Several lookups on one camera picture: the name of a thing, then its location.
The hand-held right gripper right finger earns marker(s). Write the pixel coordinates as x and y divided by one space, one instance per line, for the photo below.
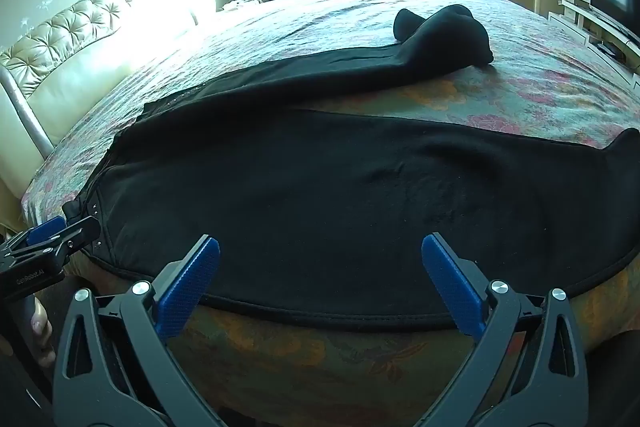
452 287

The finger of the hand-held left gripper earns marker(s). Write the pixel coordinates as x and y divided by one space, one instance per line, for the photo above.
45 229
80 234

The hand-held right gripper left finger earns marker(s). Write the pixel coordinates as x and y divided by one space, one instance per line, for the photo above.
187 292

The black pants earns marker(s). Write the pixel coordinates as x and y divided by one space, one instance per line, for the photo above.
300 207

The person's left hand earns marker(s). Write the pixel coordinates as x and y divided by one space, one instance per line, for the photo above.
44 332

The cream tufted headboard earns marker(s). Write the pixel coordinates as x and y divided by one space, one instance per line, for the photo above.
75 57

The bed with floral bedspread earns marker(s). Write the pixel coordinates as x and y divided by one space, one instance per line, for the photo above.
525 67

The cream television stand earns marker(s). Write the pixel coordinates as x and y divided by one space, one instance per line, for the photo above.
585 19

